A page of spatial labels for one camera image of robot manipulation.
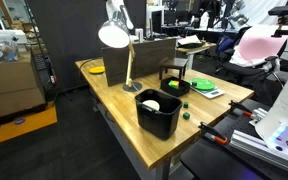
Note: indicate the black keyboard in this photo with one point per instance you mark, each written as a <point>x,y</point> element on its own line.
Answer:
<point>40,62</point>

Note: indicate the green plastic plate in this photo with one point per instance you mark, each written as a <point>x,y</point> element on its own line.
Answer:
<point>204,84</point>

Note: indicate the purple disc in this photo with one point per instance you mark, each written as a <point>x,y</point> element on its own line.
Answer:
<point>19,120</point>

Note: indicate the black drawer tray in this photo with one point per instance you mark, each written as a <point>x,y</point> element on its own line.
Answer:
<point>175,92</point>

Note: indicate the orange floor mat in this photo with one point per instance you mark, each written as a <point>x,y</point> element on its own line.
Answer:
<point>34,124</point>

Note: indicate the yellow cube block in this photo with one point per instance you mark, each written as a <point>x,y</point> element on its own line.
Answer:
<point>174,84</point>

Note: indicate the dark wood board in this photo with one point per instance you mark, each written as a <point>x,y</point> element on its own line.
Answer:
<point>150,56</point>

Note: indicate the black perforated mounting table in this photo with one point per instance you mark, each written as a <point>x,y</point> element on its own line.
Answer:
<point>210,160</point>

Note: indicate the white wooden desk lamp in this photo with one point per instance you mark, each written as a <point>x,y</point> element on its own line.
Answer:
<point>114,33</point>

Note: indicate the black camera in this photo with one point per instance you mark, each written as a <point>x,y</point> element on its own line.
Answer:
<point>283,10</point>

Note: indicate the white kitchen scale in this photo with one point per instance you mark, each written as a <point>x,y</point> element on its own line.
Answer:
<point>213,93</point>

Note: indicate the black trash bin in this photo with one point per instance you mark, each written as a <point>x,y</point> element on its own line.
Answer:
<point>159,125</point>

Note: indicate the clear plastic storage bin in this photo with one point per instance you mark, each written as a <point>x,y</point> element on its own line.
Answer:
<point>0,50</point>

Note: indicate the black partition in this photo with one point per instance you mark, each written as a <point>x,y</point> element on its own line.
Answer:
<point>70,40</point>

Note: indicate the small green cube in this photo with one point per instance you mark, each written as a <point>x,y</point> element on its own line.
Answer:
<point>186,115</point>
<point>185,104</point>

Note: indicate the long aluminium rail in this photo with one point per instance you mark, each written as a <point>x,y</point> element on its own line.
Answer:
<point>250,141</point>

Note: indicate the white paper stack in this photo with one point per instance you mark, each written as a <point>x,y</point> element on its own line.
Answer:
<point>189,40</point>

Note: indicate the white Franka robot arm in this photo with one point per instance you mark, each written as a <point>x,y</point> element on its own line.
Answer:
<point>287,110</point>

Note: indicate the black office chair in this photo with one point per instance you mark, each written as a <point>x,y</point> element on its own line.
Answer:
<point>240,68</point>

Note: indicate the yellow disc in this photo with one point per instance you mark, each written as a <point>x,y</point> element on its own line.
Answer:
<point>97,70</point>

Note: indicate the blue backpack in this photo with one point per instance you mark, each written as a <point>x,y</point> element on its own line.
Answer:
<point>224,44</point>

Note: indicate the white disc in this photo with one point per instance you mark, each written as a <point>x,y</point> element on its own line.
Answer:
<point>151,104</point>

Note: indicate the short aluminium rail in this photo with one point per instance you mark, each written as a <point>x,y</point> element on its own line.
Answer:
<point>259,115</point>

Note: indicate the brown cardboard box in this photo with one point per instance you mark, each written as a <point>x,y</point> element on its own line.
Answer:
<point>14,105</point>
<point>10,75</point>

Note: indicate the pink cloth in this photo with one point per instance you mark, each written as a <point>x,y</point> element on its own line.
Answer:
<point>257,45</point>

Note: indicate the small dark wooden stool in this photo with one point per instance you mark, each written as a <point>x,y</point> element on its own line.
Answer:
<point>174,62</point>

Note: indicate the black computer monitor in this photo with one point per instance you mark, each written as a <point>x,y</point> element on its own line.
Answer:
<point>156,21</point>

